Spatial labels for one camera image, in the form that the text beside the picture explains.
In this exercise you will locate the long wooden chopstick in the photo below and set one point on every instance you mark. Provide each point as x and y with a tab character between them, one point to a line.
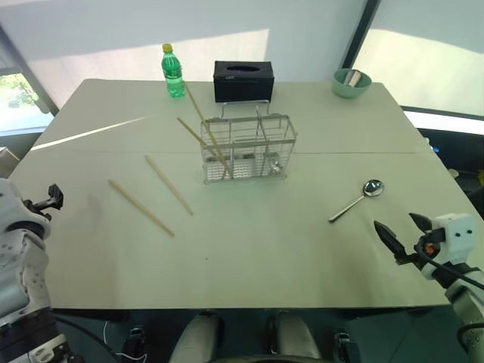
140	207
198	109
191	130
169	185

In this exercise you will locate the brown cardboard box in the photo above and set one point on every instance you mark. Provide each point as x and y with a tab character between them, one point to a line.
7	160

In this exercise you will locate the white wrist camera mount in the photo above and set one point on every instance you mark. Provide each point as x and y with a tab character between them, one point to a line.
458	239
9	206

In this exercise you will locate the black tissue box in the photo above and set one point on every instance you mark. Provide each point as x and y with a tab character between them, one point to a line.
244	85

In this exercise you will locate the shiny metal cup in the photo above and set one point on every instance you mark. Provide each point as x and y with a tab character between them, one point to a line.
352	78

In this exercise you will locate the grey rounded robot leg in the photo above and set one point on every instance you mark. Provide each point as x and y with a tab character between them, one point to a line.
198	340
296	338

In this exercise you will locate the stainless steel spoon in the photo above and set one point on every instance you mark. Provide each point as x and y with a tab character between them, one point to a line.
373	188

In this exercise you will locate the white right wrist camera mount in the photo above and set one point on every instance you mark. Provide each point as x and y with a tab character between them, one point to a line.
458	239

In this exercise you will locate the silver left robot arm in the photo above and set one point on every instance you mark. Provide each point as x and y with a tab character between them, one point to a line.
19	272

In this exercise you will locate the pale green bowl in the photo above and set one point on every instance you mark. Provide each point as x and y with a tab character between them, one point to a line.
349	90

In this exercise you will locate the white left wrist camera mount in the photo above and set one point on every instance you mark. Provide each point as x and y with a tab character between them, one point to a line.
9	206

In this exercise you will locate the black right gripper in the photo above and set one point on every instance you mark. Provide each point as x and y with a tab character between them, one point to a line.
429	244

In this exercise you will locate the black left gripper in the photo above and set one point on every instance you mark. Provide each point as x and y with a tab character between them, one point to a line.
56	196

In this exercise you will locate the black equipment beside table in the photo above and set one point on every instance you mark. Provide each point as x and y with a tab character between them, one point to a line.
453	151

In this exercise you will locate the black window frame post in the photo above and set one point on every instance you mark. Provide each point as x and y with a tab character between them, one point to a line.
28	72
359	34

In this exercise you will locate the green plastic bottle yellow cap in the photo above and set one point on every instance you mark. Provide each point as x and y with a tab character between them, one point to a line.
173	75

